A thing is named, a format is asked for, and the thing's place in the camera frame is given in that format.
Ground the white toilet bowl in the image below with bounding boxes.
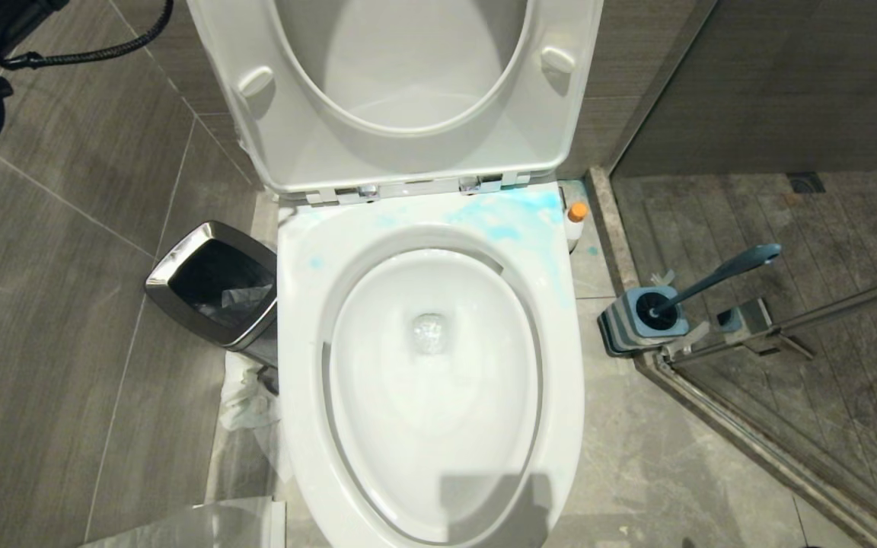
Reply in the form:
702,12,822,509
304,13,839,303
277,187,585,548

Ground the orange capped cleaner bottle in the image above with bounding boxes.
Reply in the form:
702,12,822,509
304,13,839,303
565,201,589,253

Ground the glass shower door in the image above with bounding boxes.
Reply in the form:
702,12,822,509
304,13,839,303
608,0,877,548

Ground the grey toilet brush holder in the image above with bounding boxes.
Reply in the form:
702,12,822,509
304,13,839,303
598,286,690,358

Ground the black bin liner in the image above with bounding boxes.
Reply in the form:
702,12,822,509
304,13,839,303
171,239,275,328

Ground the black cable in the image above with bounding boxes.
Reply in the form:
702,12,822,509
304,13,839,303
0,0,175,72

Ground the metal door bracket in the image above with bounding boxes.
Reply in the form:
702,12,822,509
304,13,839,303
716,298,816,361

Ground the grey toilet brush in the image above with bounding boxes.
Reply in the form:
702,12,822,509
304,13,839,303
636,244,783,322

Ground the steel trash bin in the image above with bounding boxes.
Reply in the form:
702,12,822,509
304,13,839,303
145,221,279,369

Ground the white toilet lid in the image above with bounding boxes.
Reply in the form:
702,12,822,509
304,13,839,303
272,0,531,132

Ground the white toilet seat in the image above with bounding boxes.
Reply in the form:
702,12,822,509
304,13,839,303
186,0,605,200

